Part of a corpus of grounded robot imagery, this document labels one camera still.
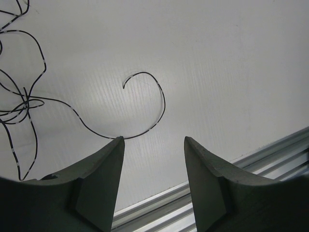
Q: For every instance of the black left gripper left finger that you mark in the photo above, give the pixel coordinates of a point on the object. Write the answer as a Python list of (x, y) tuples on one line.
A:
[(79, 198)]

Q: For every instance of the aluminium mounting rail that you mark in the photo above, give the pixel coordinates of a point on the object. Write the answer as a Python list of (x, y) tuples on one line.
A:
[(172, 210)]

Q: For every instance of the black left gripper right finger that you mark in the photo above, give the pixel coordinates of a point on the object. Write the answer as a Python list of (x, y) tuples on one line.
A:
[(227, 198)]

